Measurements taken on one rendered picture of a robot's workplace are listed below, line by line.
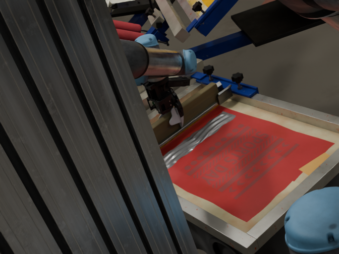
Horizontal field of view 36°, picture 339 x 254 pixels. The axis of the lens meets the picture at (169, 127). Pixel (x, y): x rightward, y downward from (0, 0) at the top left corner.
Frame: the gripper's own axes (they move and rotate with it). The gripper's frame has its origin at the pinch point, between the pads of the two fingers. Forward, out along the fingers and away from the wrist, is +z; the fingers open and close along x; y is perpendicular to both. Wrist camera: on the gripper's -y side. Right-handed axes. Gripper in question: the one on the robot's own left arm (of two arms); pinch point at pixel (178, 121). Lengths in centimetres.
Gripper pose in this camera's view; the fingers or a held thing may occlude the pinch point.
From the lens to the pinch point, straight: 190.6
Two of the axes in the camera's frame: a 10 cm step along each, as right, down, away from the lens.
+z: 2.8, 8.0, 5.3
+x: 6.2, 2.6, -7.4
